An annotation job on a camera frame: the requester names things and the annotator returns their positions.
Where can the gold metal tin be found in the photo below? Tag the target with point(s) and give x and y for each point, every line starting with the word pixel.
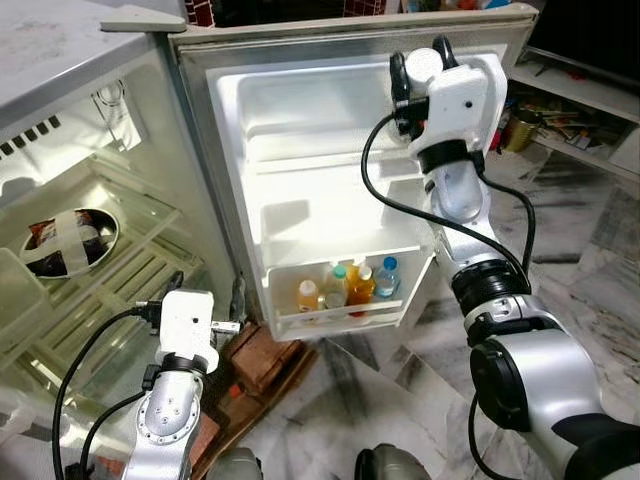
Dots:
pixel 520 132

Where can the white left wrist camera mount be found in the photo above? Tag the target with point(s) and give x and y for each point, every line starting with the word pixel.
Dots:
pixel 185 320

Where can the black television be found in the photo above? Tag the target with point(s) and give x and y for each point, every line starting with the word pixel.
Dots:
pixel 590 35

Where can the orange juice bottle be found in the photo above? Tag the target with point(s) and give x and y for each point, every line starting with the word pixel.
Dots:
pixel 361 287

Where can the grey robot left leg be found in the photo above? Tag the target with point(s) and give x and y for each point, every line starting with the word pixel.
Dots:
pixel 238 467

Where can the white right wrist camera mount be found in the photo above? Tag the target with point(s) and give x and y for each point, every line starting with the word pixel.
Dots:
pixel 458 105

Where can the white television stand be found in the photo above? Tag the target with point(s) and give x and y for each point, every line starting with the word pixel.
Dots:
pixel 590 95

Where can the stack of magazines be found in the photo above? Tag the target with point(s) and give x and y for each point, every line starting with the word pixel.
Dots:
pixel 575 127

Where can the blue cap water bottle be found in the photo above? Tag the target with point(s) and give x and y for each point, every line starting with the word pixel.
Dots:
pixel 388 280

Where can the grey robot right leg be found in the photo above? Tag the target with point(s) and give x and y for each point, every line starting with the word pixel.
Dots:
pixel 385 465

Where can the teal cap clear bottle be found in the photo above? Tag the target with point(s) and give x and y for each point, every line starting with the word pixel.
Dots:
pixel 338 290

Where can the white slatted fridge shelf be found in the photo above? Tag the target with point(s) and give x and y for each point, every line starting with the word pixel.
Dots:
pixel 120 300

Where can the white fridge body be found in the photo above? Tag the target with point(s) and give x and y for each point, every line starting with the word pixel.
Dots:
pixel 150 170

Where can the round metal pan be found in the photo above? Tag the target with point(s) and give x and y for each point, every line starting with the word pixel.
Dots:
pixel 70 262

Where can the brown brick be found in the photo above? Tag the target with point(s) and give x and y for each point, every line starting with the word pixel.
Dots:
pixel 265 355
pixel 205 440

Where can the white round container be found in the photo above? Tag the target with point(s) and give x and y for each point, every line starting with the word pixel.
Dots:
pixel 424 66

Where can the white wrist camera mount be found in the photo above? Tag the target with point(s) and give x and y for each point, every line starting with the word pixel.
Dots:
pixel 185 320
pixel 458 105

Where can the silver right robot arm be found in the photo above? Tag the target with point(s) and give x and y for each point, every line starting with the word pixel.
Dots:
pixel 530 370

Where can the grey robot leg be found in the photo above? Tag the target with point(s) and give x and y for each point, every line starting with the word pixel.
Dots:
pixel 385 465
pixel 238 467

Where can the white fridge door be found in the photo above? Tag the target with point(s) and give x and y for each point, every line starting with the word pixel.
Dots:
pixel 300 150

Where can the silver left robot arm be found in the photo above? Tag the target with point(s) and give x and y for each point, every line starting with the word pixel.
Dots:
pixel 165 425

